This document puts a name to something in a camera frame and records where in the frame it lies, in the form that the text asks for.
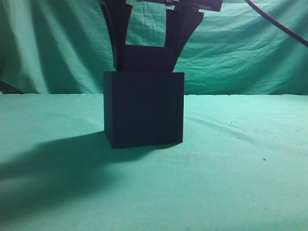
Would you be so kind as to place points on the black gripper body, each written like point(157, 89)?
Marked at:
point(209, 5)

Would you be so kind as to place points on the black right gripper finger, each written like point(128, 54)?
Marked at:
point(181, 22)

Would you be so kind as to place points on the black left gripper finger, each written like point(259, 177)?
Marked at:
point(117, 15)

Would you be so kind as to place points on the small purple cube block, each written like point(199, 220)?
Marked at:
point(148, 58)

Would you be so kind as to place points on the large dark groove box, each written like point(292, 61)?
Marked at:
point(143, 108)

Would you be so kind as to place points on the green backdrop cloth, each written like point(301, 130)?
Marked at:
point(62, 46)

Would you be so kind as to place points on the green table cloth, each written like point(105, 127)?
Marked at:
point(243, 166)

